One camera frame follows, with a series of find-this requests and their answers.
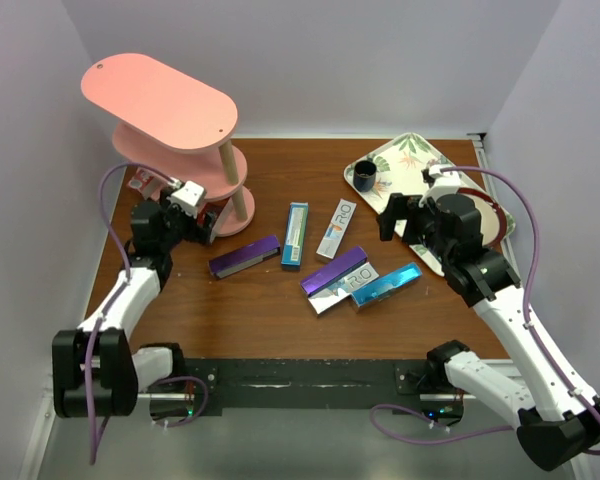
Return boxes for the shiny blue toothpaste box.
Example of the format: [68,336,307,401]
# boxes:
[351,263,422,312]

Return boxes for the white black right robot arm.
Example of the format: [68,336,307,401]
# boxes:
[377,193,600,471]

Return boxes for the black front base bar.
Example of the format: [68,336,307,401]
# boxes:
[149,356,466,419]

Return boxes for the purple toothpaste box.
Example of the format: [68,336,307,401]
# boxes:
[300,246,368,297]
[208,235,281,279]

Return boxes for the aluminium frame rail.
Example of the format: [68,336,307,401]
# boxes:
[467,133,499,202]

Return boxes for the dark blue mug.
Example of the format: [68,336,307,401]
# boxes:
[353,160,377,193]

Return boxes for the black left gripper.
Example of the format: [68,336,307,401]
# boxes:
[159,188,215,251]

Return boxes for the red 3D toothpaste box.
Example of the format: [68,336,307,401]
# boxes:
[201,199,233,239]

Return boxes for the silver R&O sensitive toothpaste box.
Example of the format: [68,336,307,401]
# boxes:
[316,199,356,262]

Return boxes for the silver R&O lower toothpaste box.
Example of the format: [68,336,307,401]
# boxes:
[308,262,379,316]

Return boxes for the red rimmed beige plate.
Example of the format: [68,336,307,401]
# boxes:
[458,187,508,248]

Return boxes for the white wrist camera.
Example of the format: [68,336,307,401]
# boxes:
[167,179,206,217]
[419,164,462,206]

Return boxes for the red toothpaste box behind shelf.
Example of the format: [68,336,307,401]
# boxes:
[126,168,162,200]

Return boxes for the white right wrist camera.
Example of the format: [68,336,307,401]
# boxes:
[419,164,462,206]

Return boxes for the floral leaf print tray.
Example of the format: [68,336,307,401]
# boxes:
[343,131,517,279]

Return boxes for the pink three tier shelf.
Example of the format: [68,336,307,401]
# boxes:
[81,53,255,237]

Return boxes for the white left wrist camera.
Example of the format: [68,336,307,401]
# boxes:
[167,179,206,217]

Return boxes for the blue green toothpaste box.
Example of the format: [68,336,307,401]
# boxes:
[281,202,309,271]

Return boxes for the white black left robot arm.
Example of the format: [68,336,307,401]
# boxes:
[52,196,214,418]

